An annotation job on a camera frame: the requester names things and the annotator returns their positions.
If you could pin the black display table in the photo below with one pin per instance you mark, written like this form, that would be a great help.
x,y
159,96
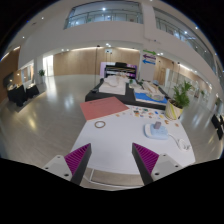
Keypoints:
x,y
128,98

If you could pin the black draped table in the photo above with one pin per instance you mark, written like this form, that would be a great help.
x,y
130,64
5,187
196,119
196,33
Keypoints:
x,y
20,94

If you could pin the white architectural model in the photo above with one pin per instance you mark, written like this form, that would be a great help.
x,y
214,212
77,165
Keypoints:
x,y
114,85

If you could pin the red paper sheet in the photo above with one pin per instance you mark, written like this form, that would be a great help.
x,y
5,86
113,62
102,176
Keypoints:
x,y
104,107

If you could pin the black upright piano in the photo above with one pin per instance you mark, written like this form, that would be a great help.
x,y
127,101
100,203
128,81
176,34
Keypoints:
x,y
120,68

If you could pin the colourful direction signs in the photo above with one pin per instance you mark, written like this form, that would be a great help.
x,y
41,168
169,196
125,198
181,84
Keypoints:
x,y
149,57

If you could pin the small distant potted plant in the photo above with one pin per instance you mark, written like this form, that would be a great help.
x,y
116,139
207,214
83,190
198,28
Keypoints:
x,y
42,75

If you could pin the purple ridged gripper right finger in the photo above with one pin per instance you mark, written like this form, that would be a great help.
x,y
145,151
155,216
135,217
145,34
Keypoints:
x,y
153,166

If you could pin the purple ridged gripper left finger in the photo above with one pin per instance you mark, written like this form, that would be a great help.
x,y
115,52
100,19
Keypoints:
x,y
72,166

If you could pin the potted green plant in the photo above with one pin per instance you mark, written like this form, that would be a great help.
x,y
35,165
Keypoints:
x,y
180,100

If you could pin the grey charger plug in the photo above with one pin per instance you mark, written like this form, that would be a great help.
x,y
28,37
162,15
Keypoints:
x,y
157,125

